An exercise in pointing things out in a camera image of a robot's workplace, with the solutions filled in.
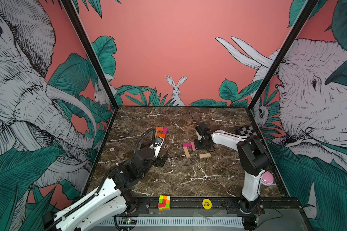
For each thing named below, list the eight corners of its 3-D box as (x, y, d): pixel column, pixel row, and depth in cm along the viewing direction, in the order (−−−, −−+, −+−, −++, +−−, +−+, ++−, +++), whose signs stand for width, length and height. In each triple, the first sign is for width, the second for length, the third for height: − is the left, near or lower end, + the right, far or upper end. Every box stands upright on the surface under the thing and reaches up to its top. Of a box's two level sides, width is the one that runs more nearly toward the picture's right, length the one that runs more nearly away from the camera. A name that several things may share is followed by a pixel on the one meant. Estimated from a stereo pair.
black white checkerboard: (238, 137, 105) (240, 134, 102) (236, 129, 110) (238, 126, 106) (254, 137, 105) (257, 134, 102) (251, 129, 110) (253, 126, 107)
